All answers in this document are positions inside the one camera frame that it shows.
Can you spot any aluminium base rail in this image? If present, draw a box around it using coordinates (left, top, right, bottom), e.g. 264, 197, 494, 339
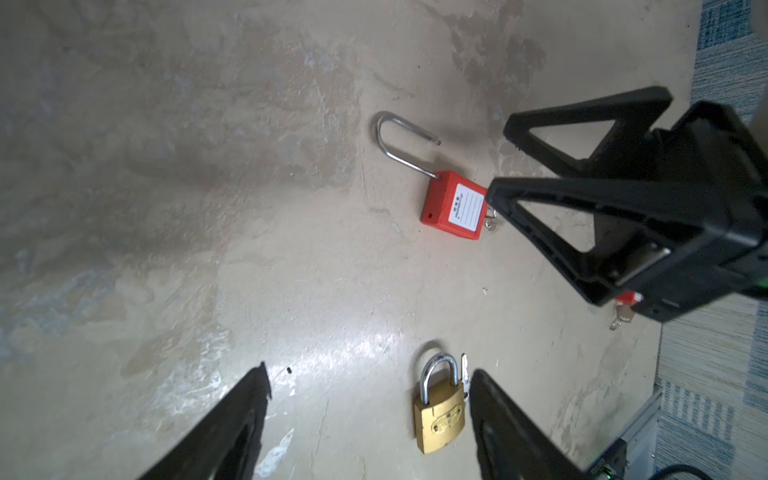
585, 386, 662, 480

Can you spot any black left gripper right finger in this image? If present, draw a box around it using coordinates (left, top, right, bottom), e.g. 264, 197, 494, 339
469, 369, 587, 480

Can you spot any red padlock with white label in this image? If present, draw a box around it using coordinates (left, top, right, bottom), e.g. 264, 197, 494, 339
374, 112, 488, 241

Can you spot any brass padlock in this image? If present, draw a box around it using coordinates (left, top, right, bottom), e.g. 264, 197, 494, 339
413, 353, 466, 455

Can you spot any small silver key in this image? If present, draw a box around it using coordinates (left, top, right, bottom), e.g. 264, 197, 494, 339
460, 353, 471, 401

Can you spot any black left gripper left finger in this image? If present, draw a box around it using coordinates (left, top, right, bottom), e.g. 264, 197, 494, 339
142, 364, 271, 479

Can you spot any small red padlock with key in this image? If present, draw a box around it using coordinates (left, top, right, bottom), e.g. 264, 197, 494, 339
610, 291, 643, 331

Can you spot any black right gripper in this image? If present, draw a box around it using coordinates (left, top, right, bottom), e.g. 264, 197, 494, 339
487, 86, 767, 323

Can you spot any key with ring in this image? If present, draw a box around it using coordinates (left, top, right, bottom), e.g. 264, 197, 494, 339
483, 207, 498, 231

